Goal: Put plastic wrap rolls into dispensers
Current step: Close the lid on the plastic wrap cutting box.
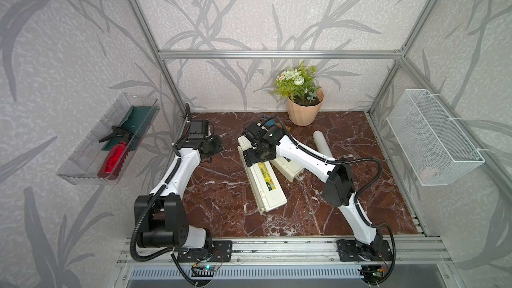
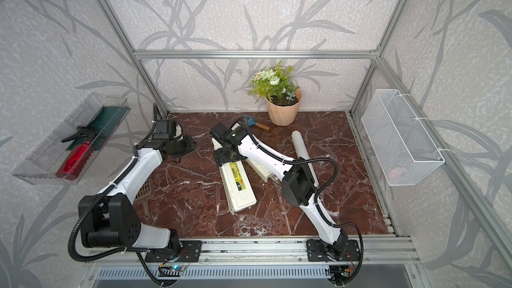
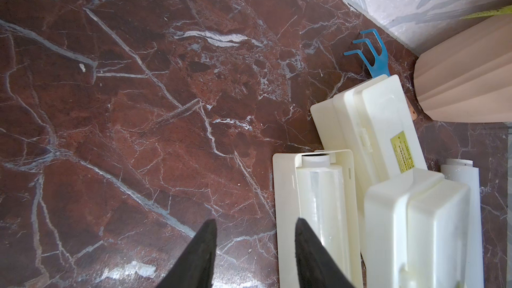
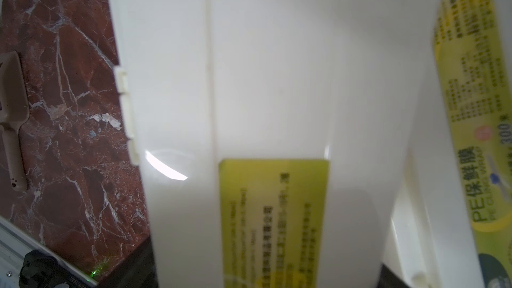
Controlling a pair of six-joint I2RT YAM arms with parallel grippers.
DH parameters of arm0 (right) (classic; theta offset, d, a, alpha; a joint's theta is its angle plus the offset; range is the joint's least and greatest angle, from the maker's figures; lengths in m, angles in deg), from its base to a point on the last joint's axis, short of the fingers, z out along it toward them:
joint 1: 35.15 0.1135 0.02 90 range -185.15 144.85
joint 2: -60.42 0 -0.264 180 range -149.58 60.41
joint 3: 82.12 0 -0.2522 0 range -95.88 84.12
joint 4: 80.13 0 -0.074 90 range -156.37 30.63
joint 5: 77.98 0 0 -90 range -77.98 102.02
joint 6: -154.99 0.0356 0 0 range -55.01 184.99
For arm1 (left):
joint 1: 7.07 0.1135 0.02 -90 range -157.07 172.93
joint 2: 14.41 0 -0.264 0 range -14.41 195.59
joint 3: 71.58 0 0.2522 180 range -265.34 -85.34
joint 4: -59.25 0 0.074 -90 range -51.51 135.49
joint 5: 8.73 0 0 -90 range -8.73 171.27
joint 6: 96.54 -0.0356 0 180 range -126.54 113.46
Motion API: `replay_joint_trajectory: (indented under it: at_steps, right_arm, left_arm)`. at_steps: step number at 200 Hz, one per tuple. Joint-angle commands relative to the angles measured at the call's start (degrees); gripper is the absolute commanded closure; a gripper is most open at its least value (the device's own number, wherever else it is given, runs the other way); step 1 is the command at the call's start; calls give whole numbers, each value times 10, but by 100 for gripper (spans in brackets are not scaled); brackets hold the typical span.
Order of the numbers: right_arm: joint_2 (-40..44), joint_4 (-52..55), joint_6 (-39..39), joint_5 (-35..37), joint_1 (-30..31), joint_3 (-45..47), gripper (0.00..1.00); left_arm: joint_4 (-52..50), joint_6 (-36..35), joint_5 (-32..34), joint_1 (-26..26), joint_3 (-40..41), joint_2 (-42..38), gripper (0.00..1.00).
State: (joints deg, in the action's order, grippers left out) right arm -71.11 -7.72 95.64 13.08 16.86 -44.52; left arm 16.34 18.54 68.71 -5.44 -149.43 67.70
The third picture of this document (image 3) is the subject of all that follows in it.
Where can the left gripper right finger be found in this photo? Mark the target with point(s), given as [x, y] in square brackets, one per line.
[315, 266]

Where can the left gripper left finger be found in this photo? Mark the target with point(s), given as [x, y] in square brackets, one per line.
[195, 266]

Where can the cream dispenser base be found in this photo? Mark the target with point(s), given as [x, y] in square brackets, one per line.
[287, 211]

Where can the cream wrap dispenser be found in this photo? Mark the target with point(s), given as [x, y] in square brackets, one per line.
[373, 120]

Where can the plastic wrap roll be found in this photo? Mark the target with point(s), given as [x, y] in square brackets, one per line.
[463, 171]
[322, 204]

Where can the blue hand rake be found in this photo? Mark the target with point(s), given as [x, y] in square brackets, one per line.
[374, 54]

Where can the pink flower pot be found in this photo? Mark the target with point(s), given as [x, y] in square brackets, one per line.
[467, 78]

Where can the green artificial plant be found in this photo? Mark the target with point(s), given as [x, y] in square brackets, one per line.
[500, 7]

